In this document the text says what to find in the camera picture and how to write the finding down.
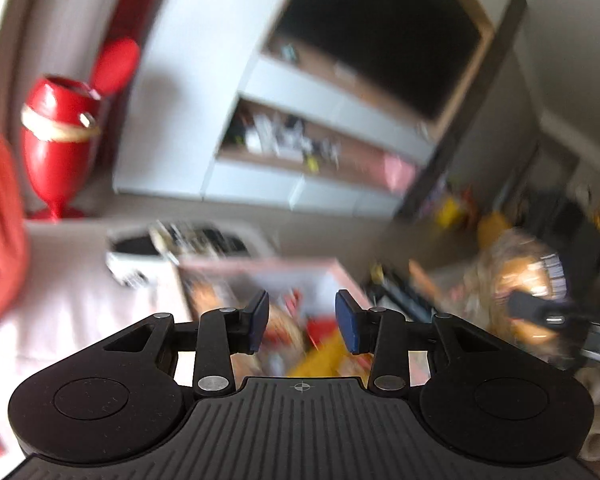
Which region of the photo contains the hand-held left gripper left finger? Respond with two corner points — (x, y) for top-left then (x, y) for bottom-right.
(102, 290), (271, 395)

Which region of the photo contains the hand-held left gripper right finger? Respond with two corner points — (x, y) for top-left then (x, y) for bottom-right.
(334, 289), (501, 395)

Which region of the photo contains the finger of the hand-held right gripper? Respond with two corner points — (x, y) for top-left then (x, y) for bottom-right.
(505, 290), (576, 328)

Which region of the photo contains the clear bread packet white label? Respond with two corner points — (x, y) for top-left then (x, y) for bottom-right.
(472, 232), (581, 361)

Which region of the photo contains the yellow snack packet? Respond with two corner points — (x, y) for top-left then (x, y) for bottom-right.
(287, 330), (376, 378)

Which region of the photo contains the pink cardboard box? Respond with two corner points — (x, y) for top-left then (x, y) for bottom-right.
(172, 257), (431, 381)

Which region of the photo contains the black metal stand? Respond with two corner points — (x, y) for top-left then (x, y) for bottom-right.
(370, 264), (436, 322)

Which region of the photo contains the white toy car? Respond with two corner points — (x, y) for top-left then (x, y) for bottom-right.
(105, 220), (276, 288)

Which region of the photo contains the small pink box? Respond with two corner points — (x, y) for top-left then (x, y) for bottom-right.
(380, 152), (418, 191)

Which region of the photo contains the white small appliance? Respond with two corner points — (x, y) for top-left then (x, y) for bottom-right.
(245, 112), (311, 156)

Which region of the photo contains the white cloth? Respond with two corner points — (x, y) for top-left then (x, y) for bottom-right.
(0, 220), (191, 461)

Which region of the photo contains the white television cabinet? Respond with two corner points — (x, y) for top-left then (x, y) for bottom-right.
(112, 0), (526, 221)

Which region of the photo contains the red vase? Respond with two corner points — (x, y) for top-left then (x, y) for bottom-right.
(20, 75), (103, 222)

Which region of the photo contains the pink toy carrier case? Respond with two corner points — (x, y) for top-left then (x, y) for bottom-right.
(0, 116), (31, 326)

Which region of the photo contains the black television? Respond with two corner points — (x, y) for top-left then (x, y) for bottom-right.
(262, 0), (483, 121)

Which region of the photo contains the red oval ornament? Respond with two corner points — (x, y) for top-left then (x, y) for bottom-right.
(92, 37), (141, 96)

